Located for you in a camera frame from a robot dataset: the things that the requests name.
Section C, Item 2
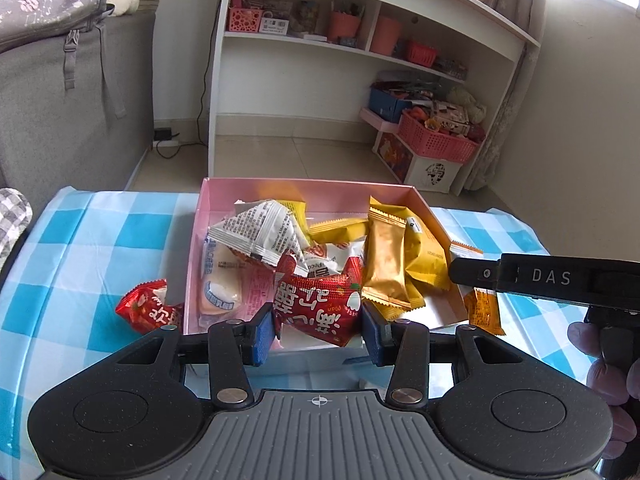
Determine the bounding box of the large pink basket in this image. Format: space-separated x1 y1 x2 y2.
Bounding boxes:
397 111 480 163

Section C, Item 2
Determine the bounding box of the person's right hand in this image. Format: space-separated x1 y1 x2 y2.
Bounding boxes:
567 320 640 460

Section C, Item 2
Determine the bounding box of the white desk shelf unit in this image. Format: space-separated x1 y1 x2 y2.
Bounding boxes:
207 0 543 198

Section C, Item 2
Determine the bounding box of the shiny gold snack packet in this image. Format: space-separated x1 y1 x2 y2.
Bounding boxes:
361 196 426 322

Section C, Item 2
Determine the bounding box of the small pink perforated basket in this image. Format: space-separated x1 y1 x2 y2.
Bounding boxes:
228 6 264 33

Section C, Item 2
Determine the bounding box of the dark printed box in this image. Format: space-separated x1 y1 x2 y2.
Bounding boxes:
435 57 468 81

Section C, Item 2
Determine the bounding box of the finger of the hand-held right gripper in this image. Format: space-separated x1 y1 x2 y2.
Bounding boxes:
447 255 503 292

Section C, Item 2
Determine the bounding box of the clear jar of trinkets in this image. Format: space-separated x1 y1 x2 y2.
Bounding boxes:
295 1 321 36

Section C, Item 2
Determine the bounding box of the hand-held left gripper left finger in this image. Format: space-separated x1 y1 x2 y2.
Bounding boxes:
114 302 277 409

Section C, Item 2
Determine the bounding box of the small red basket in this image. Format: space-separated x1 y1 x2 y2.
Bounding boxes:
404 41 438 67

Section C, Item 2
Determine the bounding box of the white and red packet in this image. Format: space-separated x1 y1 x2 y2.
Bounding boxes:
300 239 368 281

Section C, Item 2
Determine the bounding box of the orange flat snack packet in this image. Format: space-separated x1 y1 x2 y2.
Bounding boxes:
307 220 369 247

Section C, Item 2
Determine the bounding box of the pale curtain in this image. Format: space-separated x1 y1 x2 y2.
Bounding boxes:
465 42 526 191

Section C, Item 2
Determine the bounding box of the coral pen cup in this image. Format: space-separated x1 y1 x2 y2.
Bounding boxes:
327 11 362 43

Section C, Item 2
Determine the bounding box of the pale bread packet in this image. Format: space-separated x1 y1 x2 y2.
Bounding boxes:
199 237 251 317

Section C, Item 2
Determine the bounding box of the black cable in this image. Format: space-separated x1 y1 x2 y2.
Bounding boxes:
155 72 208 158

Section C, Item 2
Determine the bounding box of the orange packet with white label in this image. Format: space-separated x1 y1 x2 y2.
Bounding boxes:
405 215 456 303

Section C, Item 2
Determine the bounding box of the printed toy box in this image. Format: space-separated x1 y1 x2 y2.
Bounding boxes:
432 102 473 136

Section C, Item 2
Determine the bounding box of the grey patterned backpack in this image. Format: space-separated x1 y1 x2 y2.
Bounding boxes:
0 0 113 53

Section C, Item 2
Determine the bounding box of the blue checkered tablecloth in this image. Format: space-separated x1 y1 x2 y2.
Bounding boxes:
0 187 640 480

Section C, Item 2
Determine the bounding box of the white printed storage box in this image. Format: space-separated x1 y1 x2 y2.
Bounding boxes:
374 130 461 192

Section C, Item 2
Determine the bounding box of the red snack packet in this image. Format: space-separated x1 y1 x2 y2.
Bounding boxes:
115 280 185 335
274 255 363 348

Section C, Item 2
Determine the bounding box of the white printed snack packet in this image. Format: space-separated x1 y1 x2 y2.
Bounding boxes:
207 199 311 267

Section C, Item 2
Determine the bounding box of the pink cardboard box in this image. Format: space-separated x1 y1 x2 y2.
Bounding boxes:
181 177 471 366

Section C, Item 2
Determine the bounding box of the grey checkered cloth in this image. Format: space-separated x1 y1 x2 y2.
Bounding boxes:
0 187 33 281

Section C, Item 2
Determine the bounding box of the plain coral cup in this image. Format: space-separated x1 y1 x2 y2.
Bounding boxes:
374 15 403 56

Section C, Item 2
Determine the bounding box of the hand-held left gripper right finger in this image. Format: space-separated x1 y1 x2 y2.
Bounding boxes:
361 302 524 407

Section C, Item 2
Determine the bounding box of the yellow snack packet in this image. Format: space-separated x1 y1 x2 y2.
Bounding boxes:
277 199 307 241

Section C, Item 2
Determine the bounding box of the pink low shelf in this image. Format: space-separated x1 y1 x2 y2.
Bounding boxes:
360 107 401 133

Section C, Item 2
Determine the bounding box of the narrow orange snack packet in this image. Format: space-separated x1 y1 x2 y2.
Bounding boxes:
449 241 506 337

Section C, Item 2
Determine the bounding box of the blue storage box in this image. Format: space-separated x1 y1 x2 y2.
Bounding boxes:
369 87 413 118

